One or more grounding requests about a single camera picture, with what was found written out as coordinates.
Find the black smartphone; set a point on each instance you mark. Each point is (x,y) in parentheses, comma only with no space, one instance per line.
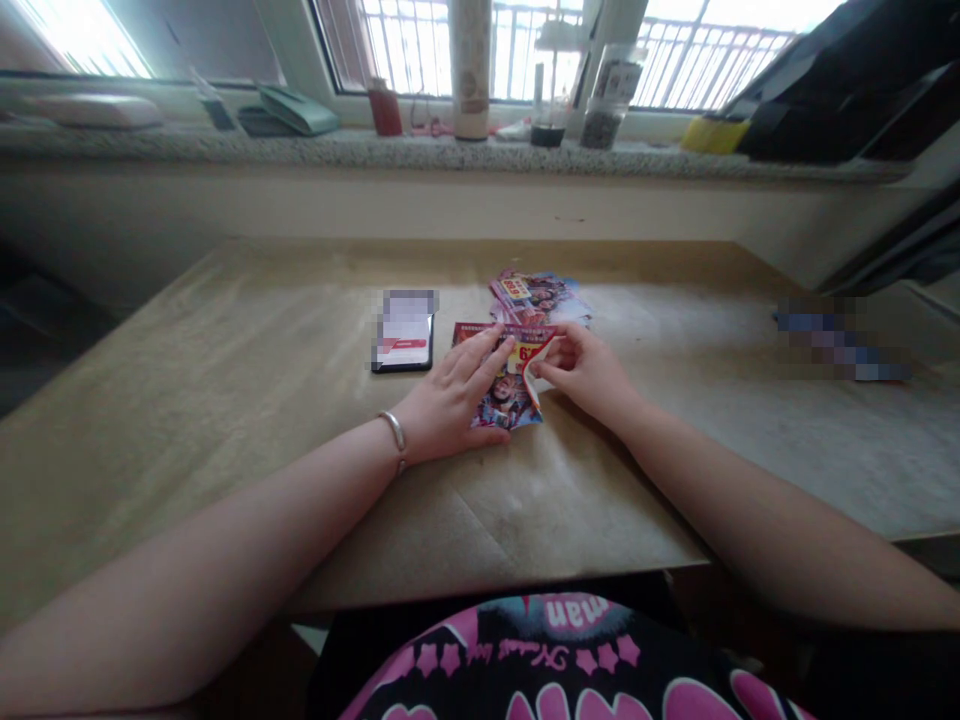
(405,352)

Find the person's left hand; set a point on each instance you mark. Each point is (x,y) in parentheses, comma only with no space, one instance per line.
(442,409)

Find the yellow box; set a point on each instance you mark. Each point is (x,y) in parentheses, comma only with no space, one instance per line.
(712,135)

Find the brown cardboard sheet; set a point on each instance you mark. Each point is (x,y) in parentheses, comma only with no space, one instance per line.
(247,390)

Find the person's body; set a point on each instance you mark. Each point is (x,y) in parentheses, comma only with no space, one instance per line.
(570,667)

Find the colourful printed card packet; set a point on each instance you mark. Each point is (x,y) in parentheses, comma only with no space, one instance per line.
(517,397)

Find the green pouch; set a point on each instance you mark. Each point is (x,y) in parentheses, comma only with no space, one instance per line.
(292,112)

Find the red bottle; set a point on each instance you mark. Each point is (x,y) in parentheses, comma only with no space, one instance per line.
(385,109)

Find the pile of colourful packets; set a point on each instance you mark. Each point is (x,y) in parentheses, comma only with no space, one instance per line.
(541,294)

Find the window with railing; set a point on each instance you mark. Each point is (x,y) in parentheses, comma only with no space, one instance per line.
(420,45)

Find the tall beige cylindrical tube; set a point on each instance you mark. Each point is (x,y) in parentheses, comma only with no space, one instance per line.
(471,75)

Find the person's right hand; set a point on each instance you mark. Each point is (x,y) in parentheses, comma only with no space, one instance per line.
(592,379)

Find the white oblong case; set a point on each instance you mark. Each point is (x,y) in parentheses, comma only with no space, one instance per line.
(94,111)

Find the clear jar of dark seeds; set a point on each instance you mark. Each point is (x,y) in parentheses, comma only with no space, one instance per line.
(604,112)

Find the dark jar with stick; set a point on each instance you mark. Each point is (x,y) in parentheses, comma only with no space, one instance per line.
(547,124)

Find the black bag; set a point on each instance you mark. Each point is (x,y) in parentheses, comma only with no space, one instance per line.
(847,82)

